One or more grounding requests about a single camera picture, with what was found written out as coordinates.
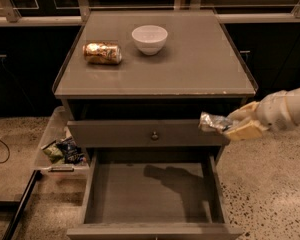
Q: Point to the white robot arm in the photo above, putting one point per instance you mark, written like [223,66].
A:
[293,104]

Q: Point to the crushed silver blue redbull can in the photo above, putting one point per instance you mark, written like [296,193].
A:
[209,122]

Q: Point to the grey drawer cabinet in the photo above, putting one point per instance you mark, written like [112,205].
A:
[198,70]

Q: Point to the dark blue snack bag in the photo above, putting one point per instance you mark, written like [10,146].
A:
[71,152]

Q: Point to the green snack bag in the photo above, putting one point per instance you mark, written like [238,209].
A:
[53,153]

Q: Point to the grey open middle drawer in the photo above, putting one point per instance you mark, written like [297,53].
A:
[153,194]

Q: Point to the grey top drawer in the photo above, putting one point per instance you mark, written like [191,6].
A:
[137,133]

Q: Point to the white metal railing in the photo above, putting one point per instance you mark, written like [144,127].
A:
[90,10]

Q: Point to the black floor rail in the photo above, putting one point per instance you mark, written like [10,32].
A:
[15,208]

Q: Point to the brass drawer knob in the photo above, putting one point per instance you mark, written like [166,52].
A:
[154,136]

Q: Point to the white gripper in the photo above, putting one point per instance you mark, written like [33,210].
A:
[276,111]

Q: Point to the orange gold soda can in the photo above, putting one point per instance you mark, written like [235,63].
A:
[104,53]

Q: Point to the clear plastic storage bin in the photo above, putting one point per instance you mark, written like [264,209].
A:
[57,130]

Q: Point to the white ceramic bowl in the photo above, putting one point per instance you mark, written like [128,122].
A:
[149,39]

